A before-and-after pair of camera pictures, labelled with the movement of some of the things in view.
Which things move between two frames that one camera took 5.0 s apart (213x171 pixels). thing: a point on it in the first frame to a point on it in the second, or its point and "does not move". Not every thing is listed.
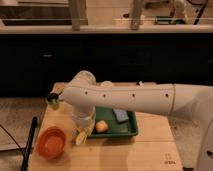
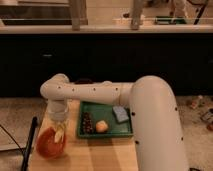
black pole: (30, 143) does not move
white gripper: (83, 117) to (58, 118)
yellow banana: (81, 138) to (60, 132)
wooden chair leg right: (136, 20) does not move
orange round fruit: (101, 126) does not move
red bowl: (51, 142) does not move
